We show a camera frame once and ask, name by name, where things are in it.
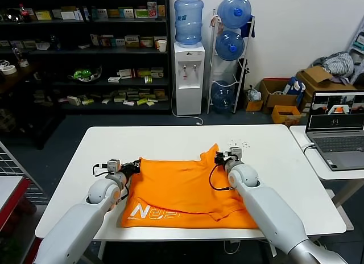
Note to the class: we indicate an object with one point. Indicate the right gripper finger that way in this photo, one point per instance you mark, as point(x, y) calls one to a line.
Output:
point(217, 156)

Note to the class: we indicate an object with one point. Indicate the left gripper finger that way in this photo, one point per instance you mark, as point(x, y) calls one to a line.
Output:
point(136, 162)

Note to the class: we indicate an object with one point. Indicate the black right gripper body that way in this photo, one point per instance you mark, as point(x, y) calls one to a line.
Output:
point(225, 158)

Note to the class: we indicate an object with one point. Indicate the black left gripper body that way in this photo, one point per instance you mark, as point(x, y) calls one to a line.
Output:
point(129, 169)

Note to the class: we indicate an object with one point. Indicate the orange t-shirt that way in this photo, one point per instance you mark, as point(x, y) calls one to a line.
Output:
point(182, 190)

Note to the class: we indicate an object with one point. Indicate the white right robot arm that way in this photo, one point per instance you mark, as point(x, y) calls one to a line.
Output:
point(270, 207)

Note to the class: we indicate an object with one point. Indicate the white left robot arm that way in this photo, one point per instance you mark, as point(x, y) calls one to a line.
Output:
point(71, 224)

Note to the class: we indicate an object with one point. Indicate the grey pile of clothes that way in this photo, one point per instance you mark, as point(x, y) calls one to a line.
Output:
point(339, 64)

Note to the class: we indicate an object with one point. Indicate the large white table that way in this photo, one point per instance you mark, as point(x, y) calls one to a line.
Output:
point(99, 144)

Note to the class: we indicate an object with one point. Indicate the small orange box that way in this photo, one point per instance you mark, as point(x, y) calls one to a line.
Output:
point(254, 105)

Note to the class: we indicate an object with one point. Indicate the white water dispenser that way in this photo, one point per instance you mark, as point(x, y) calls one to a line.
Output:
point(187, 98)

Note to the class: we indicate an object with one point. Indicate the white plastic bag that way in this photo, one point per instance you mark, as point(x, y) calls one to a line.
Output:
point(253, 94)

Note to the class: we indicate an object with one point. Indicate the orange cardboard box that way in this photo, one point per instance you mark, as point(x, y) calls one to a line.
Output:
point(284, 119)

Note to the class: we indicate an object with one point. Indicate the open brown cardboard box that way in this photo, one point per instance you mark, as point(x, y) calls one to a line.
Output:
point(277, 99)

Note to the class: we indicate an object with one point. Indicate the flat white box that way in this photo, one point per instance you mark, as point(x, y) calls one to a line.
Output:
point(114, 80)

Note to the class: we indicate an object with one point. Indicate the small white side table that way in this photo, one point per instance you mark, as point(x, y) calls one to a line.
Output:
point(312, 167)

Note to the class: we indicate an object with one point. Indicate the white box with green edge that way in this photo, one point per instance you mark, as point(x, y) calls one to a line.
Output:
point(73, 100)

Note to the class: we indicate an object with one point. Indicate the white box with red stripe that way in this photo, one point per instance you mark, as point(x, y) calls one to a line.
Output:
point(125, 73)

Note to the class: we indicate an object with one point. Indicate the black stand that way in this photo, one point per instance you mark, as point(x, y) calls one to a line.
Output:
point(244, 69)

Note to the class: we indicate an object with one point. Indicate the black shelving unit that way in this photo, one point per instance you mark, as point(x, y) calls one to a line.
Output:
point(168, 75)

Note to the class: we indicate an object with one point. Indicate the blue and white bag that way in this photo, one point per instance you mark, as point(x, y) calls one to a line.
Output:
point(294, 88)

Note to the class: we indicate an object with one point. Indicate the green and white bowl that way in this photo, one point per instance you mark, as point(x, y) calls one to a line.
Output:
point(84, 74)

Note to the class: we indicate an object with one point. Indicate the red and white cart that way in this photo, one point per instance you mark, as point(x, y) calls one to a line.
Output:
point(17, 195)

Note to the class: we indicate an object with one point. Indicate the grey open laptop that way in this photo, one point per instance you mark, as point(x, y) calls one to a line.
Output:
point(341, 144)

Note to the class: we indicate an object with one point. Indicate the white paper cup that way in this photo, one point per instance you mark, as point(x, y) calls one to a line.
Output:
point(161, 46)

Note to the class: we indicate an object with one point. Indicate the brown white box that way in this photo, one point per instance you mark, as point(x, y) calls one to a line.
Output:
point(132, 42)

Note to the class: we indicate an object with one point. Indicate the cardboard box with flaps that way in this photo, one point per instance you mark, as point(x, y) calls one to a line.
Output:
point(315, 75)

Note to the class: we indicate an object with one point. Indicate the pink hanging cloth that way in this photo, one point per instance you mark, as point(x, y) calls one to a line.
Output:
point(213, 21)

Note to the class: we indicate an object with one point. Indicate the upright blue water jug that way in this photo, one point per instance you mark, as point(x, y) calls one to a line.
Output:
point(188, 23)

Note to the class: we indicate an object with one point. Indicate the dark blue bottle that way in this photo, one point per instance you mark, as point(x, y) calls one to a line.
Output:
point(55, 42)

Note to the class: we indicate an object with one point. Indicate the teal white box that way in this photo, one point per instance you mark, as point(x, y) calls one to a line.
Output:
point(126, 13)

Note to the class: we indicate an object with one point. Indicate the yellow orange box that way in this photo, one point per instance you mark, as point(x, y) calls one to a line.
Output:
point(161, 11)

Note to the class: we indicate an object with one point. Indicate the box with red print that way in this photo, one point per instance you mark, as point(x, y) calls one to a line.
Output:
point(152, 10)

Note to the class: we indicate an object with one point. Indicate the white tape roll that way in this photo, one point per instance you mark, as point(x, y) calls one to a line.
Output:
point(9, 70)

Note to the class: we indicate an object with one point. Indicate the clear plastic bottle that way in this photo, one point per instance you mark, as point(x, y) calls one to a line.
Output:
point(17, 54)

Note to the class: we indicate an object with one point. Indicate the cola bottle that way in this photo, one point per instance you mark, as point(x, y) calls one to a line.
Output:
point(24, 14)

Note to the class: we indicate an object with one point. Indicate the clear glass bowl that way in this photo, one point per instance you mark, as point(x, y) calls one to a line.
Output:
point(14, 16)

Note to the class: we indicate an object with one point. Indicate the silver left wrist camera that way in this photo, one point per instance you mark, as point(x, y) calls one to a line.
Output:
point(113, 165)

